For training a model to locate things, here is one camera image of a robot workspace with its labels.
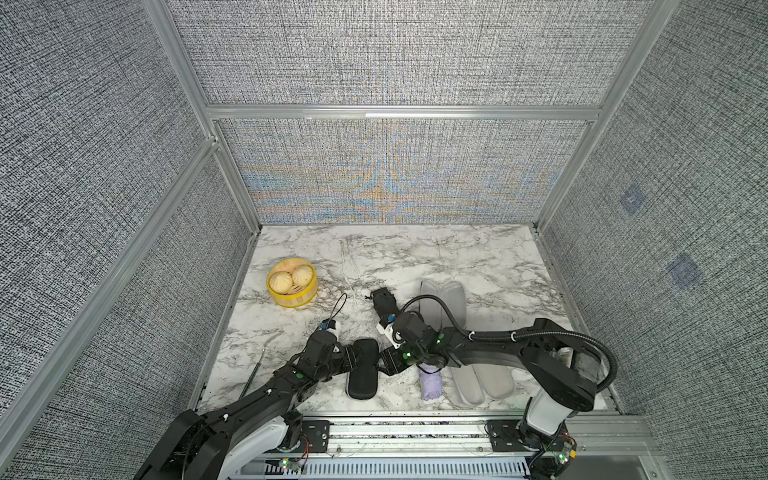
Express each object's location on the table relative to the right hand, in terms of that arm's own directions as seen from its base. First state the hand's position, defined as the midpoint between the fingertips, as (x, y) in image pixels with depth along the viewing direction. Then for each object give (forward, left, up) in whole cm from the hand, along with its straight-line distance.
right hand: (378, 357), depth 83 cm
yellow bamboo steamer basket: (+20, +26, 0) cm, 33 cm away
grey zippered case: (-7, +5, -1) cm, 8 cm away
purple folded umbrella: (-7, -14, 0) cm, 16 cm away
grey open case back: (+23, -25, -4) cm, 34 cm away
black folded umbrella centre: (+17, -2, -2) cm, 17 cm away
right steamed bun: (+26, +25, +2) cm, 36 cm away
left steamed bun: (+23, +31, +3) cm, 39 cm away
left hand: (+2, +4, -2) cm, 5 cm away
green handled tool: (-1, +34, -4) cm, 35 cm away
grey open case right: (-6, -27, -3) cm, 27 cm away
